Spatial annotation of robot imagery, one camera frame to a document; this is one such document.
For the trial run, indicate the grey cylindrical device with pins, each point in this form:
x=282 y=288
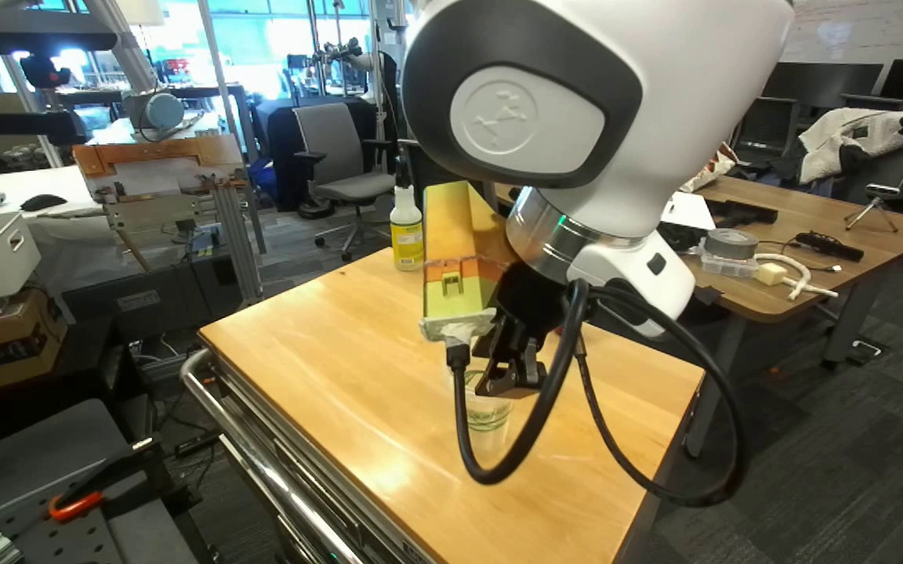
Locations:
x=156 y=112

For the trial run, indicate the black remote control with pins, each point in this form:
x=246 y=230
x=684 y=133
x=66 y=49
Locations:
x=829 y=249

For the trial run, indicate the black computer mouse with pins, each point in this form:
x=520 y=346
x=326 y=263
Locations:
x=44 y=203

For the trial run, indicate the white jacket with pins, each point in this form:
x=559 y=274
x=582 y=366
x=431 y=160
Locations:
x=853 y=133

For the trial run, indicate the spray bottle yellow liquid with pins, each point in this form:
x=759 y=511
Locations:
x=404 y=236

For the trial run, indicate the grey tape roll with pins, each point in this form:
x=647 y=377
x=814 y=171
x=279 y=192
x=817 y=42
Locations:
x=728 y=244

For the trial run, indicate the grey equipment case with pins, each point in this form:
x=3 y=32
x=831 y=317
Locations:
x=23 y=470

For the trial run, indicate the wooden board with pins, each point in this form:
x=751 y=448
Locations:
x=159 y=154

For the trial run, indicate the white paper sheet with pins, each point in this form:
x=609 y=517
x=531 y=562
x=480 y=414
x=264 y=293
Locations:
x=690 y=212

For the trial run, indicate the black flat device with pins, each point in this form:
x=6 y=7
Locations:
x=748 y=213

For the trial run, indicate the wooden conference table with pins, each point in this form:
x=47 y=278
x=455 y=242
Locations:
x=871 y=236

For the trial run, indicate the flat cardboard box stack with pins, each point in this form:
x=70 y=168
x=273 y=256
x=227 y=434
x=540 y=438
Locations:
x=0 y=338

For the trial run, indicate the colourful snack bag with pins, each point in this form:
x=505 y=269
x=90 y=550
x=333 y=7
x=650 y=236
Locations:
x=728 y=168

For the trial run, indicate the grey office chair black arms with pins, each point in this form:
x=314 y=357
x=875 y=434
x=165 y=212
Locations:
x=329 y=152

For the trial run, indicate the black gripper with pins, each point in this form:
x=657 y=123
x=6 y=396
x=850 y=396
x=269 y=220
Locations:
x=531 y=303

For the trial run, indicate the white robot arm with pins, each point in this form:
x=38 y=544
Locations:
x=702 y=82

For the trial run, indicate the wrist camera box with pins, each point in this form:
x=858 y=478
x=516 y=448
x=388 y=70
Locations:
x=455 y=262

